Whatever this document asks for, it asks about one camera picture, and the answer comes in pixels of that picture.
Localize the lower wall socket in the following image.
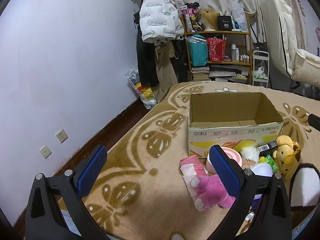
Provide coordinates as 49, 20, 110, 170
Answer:
39, 145, 52, 159

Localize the white rolling cart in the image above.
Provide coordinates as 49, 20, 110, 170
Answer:
252, 50, 270, 88

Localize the pink plush bear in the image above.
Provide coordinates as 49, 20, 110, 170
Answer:
180, 155, 235, 212

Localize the black box with 40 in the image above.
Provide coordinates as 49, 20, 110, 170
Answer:
217, 16, 233, 31

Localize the yellow dog plush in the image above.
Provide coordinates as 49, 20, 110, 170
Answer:
272, 135, 301, 181

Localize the stack of books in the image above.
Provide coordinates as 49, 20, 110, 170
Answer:
191, 66, 210, 81

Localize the white puffer jacket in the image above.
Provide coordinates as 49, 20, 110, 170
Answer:
139, 0, 184, 44

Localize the white padded chair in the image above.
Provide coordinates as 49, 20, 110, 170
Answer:
260, 0, 319, 88

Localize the plastic bag of toys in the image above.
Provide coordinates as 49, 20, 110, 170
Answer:
125, 68, 157, 110

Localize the blonde wig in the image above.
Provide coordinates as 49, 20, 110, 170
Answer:
199, 8, 220, 31

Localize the red gift bag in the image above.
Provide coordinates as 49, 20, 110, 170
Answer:
207, 37, 226, 62

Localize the purple doll plush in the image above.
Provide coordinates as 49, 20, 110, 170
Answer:
250, 163, 273, 212

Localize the beige patterned carpet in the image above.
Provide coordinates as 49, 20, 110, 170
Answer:
83, 81, 319, 239

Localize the white fluffy pompom keychain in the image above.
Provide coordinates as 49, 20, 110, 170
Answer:
240, 146, 259, 170

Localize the upper wall socket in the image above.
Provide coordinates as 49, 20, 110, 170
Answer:
56, 129, 68, 143

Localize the beige trench coat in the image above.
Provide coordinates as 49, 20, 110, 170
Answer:
152, 41, 178, 102

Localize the wall socket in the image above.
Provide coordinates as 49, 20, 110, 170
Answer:
39, 145, 52, 159
56, 129, 68, 143

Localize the green tissue pack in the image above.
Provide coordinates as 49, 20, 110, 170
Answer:
259, 154, 279, 173

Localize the wooden shelf unit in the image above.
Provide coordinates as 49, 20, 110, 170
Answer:
181, 8, 253, 83

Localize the teal bag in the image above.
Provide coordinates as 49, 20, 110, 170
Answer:
186, 34, 208, 67

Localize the pink swirl roll plush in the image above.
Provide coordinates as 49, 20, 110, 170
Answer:
206, 146, 242, 174

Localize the open cardboard box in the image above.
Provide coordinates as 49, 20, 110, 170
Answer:
188, 91, 284, 159

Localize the black rectangular box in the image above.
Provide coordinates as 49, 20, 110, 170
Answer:
257, 141, 278, 153

